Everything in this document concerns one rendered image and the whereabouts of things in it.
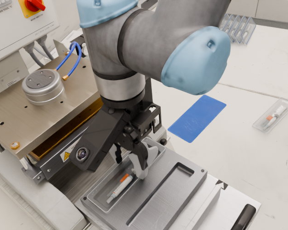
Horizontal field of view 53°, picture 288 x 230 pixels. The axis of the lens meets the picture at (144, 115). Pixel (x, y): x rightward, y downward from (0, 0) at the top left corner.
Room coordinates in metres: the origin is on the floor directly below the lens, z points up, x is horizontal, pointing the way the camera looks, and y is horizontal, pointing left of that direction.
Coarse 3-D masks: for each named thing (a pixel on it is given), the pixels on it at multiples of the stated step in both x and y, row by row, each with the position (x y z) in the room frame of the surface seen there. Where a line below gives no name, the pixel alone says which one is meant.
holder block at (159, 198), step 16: (160, 160) 0.36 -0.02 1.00; (176, 160) 0.36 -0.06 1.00; (160, 176) 0.32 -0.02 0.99; (176, 176) 0.33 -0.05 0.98; (192, 176) 0.31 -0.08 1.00; (128, 192) 0.30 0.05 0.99; (144, 192) 0.29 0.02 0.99; (160, 192) 0.30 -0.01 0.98; (176, 192) 0.29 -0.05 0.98; (192, 192) 0.28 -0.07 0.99; (96, 208) 0.27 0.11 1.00; (128, 208) 0.26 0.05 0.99; (144, 208) 0.27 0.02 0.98; (160, 208) 0.26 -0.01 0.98; (176, 208) 0.25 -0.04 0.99; (112, 224) 0.24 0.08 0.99; (128, 224) 0.24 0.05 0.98; (144, 224) 0.23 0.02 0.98; (160, 224) 0.22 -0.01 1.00
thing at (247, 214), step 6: (246, 204) 0.23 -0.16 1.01; (246, 210) 0.22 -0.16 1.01; (252, 210) 0.22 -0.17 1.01; (240, 216) 0.21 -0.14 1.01; (246, 216) 0.21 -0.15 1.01; (252, 216) 0.21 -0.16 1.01; (240, 222) 0.20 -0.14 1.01; (246, 222) 0.20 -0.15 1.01; (234, 228) 0.20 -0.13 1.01; (240, 228) 0.19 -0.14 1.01; (246, 228) 0.20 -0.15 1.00
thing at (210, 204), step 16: (208, 176) 0.32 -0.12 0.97; (208, 192) 0.29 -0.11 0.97; (224, 192) 0.28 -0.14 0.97; (240, 192) 0.28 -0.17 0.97; (80, 208) 0.29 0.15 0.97; (192, 208) 0.26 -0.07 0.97; (208, 208) 0.24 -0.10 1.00; (224, 208) 0.25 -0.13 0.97; (240, 208) 0.25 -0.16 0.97; (256, 208) 0.24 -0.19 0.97; (96, 224) 0.25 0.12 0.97; (176, 224) 0.23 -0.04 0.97; (192, 224) 0.21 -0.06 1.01; (208, 224) 0.22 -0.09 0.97; (224, 224) 0.22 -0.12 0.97
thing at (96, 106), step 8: (96, 104) 0.49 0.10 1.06; (80, 112) 0.47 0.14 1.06; (88, 112) 0.47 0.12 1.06; (96, 112) 0.47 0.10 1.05; (72, 120) 0.45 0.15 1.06; (80, 120) 0.44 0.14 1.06; (64, 128) 0.43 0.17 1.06; (72, 128) 0.42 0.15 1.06; (56, 136) 0.41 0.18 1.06; (64, 136) 0.40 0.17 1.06; (40, 144) 0.39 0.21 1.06; (48, 144) 0.39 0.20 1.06; (56, 144) 0.39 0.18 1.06; (32, 152) 0.37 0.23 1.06; (40, 152) 0.37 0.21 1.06; (48, 152) 0.37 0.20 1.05
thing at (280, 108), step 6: (276, 102) 0.70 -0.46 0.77; (282, 102) 0.70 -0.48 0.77; (270, 108) 0.68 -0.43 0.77; (276, 108) 0.68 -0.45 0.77; (282, 108) 0.67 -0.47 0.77; (264, 114) 0.66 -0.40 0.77; (270, 114) 0.65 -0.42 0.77; (276, 114) 0.65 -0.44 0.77; (282, 114) 0.65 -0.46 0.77; (258, 120) 0.63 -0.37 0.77; (264, 120) 0.63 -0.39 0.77; (270, 120) 0.63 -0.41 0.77; (276, 120) 0.62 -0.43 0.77; (258, 126) 0.61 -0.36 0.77; (264, 126) 0.60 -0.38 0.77; (270, 126) 0.60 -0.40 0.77
